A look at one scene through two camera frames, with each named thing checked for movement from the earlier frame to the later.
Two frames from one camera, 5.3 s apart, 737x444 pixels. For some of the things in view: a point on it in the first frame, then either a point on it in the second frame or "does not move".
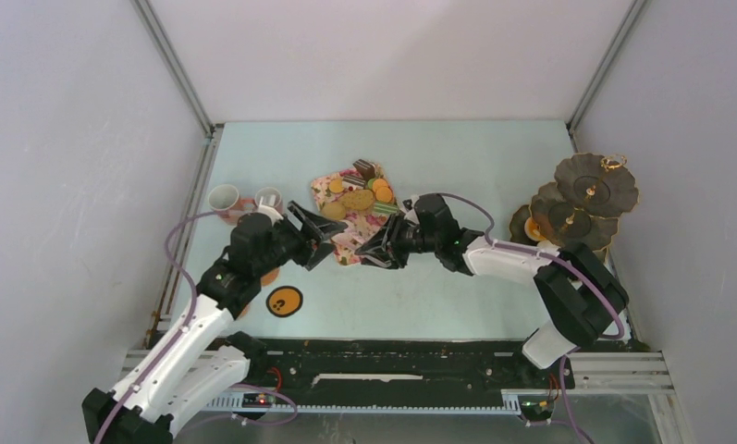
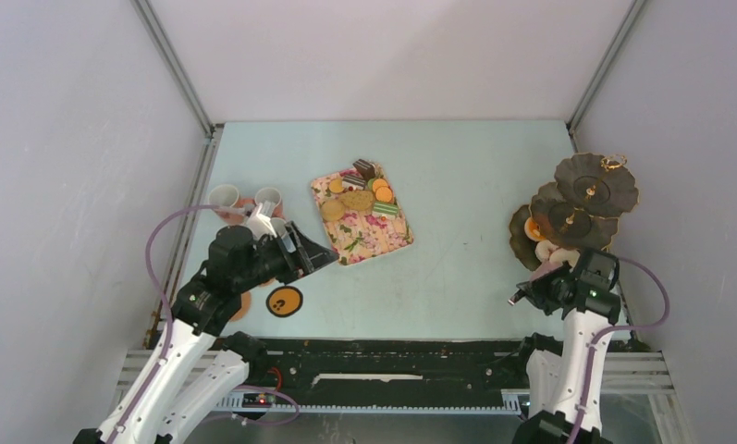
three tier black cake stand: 582,206 does not move
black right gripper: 385,249 → 535,290
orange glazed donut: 533,230 does not move
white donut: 546,245 does not move
